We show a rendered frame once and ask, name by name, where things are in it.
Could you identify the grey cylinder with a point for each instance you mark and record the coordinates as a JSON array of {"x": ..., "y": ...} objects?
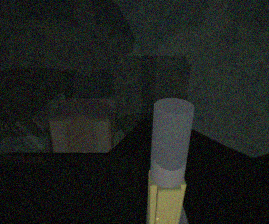
[{"x": 172, "y": 125}]

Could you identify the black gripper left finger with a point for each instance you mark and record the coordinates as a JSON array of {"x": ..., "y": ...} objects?
[{"x": 79, "y": 186}]

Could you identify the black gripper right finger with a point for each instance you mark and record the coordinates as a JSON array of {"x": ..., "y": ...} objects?
[{"x": 224, "y": 186}]

